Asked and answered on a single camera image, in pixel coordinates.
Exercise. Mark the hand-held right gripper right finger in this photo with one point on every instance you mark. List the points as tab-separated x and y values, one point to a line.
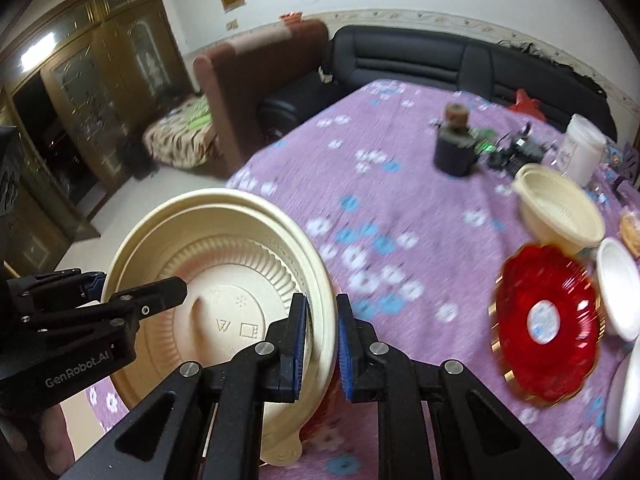
345	357

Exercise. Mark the black canister wooden knob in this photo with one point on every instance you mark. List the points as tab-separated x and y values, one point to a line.
452	155

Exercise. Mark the green circuit board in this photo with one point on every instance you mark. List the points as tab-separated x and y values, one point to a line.
482	136

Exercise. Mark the black leather sofa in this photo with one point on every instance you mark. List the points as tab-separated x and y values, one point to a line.
400	55

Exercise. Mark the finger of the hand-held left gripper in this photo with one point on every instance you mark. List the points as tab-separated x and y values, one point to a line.
60	285
150	300

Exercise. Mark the white power adapter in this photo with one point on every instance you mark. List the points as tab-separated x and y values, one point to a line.
325	74

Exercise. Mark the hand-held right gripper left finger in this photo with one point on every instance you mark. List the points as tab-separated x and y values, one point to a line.
298	347

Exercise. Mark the white plastic jar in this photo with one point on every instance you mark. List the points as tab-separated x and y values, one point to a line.
580	155

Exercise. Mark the brown fabric sofa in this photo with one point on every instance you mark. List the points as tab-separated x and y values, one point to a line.
250	90

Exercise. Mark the person's left hand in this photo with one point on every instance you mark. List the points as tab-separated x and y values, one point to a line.
47	435

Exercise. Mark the red plastic bag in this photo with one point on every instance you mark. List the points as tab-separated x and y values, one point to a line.
525	105

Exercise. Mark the leaf print blanket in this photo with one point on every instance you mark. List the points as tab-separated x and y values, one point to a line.
175	140

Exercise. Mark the red basket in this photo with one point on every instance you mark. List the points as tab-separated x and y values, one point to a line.
291	15

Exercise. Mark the wall socket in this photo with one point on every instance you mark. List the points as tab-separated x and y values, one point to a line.
231	24

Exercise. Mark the wooden glass door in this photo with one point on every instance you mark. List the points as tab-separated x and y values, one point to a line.
75	90

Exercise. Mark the snack bag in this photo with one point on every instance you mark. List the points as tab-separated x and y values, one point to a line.
631	232

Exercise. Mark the black electronic device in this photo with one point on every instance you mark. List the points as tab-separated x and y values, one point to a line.
520	152

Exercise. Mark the white foam bowl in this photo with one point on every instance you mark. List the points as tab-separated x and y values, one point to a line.
627	400
620	290

